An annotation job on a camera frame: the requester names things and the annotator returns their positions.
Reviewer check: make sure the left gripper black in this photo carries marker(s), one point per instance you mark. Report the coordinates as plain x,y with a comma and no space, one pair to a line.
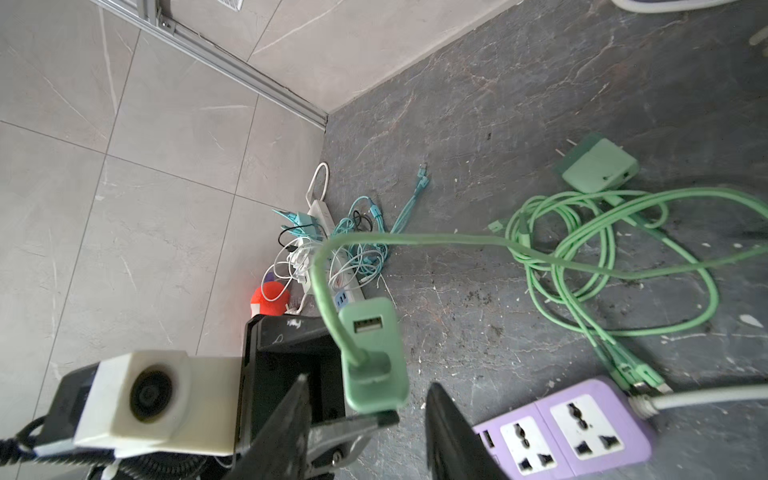
276,351

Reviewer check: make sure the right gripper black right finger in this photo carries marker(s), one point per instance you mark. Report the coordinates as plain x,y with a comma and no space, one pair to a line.
454,451

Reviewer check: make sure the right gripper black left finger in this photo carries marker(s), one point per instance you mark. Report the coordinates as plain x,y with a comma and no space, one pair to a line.
279,451

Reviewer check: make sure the white multicolour power strip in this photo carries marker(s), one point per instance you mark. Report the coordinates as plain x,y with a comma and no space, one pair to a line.
341,276

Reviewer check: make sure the green charger plug with cable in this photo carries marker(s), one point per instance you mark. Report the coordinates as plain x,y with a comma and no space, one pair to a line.
567,246

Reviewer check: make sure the white charger with cable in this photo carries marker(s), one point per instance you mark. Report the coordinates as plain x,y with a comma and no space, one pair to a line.
282,270

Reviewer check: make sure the purple small power strip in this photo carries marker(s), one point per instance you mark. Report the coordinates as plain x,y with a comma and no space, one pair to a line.
585,429

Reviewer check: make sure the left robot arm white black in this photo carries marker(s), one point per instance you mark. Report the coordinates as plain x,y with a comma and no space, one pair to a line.
160,465

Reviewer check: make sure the red toy vacuum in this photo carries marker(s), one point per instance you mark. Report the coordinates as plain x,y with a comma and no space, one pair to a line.
271,299

